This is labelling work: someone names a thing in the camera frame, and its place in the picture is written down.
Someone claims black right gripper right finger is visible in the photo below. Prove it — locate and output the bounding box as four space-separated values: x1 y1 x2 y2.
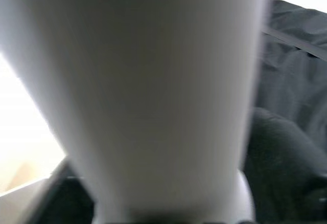
242 106 327 224

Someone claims white plastic children table top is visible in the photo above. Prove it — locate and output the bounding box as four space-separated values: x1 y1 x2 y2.
0 53 256 224

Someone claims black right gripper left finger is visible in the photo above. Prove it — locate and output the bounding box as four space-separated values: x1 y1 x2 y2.
33 157 97 224

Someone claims white plastic table leg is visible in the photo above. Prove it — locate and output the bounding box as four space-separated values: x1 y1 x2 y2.
0 0 269 224

